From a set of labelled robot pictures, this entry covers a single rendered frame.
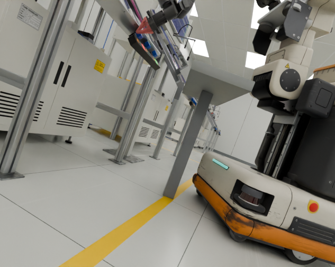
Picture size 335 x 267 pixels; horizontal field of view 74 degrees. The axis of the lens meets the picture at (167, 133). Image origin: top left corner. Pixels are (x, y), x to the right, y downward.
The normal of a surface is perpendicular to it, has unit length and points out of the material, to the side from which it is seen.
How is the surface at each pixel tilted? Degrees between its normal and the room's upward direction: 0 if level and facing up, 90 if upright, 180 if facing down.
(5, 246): 0
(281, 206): 90
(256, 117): 90
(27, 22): 90
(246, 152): 90
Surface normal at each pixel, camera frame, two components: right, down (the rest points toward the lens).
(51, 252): 0.36, -0.93
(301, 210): 0.15, 0.10
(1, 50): 0.89, 0.35
